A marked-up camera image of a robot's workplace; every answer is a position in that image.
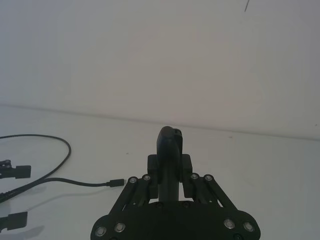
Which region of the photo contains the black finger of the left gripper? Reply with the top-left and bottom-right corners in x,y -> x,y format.
0,211 -> 29,233
0,158 -> 32,180

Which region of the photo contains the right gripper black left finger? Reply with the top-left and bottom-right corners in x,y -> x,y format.
90,154 -> 161,240

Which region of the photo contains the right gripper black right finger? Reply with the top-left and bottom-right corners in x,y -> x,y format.
180,153 -> 263,240

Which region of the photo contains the white table cloth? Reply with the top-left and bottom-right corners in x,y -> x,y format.
0,103 -> 320,240

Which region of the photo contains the thin dark cable silver plug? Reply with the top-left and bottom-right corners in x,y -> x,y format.
0,134 -> 125,204

